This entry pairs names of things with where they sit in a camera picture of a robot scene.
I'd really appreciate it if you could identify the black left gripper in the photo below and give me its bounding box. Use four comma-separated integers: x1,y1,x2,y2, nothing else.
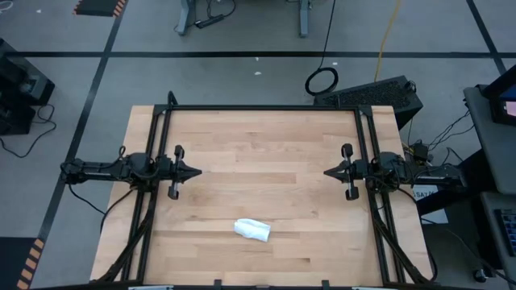
156,144,202,201

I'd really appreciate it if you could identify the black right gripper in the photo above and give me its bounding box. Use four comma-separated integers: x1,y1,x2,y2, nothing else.
322,143,376,201

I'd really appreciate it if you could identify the white cloth napkin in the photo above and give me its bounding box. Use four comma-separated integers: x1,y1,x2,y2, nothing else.
233,217,272,243

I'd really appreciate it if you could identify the black computer tower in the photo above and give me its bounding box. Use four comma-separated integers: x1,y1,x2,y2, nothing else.
313,75,424,130

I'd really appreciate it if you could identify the black power adapter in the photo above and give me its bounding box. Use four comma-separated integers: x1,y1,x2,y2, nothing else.
411,140,431,163

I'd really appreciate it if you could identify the white labelled box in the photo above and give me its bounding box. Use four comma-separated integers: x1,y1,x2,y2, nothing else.
410,184,449,226

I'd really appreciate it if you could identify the black power strip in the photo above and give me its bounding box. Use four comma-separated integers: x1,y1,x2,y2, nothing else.
194,14,226,29

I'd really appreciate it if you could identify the grey-blue desk leg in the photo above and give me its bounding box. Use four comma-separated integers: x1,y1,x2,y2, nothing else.
176,0,198,36
298,0,310,39

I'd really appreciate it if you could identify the grey side desk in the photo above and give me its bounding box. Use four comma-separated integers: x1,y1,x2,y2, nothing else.
463,84,516,195
479,191,516,271

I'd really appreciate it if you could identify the black monitor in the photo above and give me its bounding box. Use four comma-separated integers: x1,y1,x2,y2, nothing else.
483,66,516,126

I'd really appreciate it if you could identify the black keyboard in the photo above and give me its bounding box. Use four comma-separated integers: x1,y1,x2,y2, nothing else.
494,208,516,258

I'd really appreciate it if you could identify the black orange-striped floor plate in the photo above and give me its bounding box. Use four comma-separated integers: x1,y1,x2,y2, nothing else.
0,236,46,290
72,0,128,18

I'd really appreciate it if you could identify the black equipment stack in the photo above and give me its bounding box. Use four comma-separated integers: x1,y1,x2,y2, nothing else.
0,38,56,136

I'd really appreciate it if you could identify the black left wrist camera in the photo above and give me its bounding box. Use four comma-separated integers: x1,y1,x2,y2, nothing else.
155,155,173,180

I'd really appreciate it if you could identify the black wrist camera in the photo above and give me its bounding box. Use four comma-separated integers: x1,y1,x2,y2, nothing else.
355,159,376,180
155,155,173,180

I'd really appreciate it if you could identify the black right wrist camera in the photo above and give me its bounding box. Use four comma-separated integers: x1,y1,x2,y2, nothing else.
355,159,376,180

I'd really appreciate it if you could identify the coiled black cable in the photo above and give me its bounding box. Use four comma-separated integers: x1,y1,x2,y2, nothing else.
304,0,339,97

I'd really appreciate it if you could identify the black metal table frame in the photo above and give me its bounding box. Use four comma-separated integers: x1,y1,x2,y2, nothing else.
96,91,435,289

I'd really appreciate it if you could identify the thin black cable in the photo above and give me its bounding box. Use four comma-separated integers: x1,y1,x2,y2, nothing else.
427,109,476,151

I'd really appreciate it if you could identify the yellow cable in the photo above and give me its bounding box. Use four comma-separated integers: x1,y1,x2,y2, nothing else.
373,0,403,83

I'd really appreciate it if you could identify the black floor cable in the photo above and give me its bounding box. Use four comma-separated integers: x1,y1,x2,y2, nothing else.
0,103,57,159

